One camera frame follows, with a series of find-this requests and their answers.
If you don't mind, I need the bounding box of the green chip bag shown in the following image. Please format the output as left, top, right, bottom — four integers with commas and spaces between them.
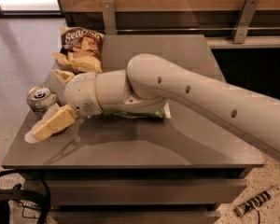
102, 101, 172, 119

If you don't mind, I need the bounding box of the brown yellow chip bag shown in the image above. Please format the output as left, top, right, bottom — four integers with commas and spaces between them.
52, 27, 105, 74

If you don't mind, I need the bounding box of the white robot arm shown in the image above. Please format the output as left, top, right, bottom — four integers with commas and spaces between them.
25, 53, 280, 161

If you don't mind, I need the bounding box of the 7up soda can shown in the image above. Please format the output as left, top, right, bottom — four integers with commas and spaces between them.
27, 84, 58, 119

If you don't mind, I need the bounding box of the left metal bracket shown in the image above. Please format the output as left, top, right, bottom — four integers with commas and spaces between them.
101, 0, 118, 35

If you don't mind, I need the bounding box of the metal bracket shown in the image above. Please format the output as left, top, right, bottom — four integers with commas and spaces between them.
231, 0, 259, 44
101, 0, 118, 35

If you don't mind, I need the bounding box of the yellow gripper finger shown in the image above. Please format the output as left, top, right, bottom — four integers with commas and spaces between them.
51, 69, 75, 87
25, 104, 77, 144

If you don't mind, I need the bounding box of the white rounded gripper body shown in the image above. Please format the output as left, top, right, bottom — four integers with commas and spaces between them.
64, 72, 103, 118

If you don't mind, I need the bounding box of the white power strip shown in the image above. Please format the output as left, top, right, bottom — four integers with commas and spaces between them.
233, 186, 280, 217

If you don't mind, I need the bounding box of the right metal bracket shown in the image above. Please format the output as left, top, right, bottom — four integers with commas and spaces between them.
231, 0, 259, 44

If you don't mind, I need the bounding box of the grey drawer cabinet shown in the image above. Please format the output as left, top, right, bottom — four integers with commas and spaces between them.
1, 34, 266, 224

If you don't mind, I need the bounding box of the black chair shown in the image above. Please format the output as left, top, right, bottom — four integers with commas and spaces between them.
0, 170, 51, 224

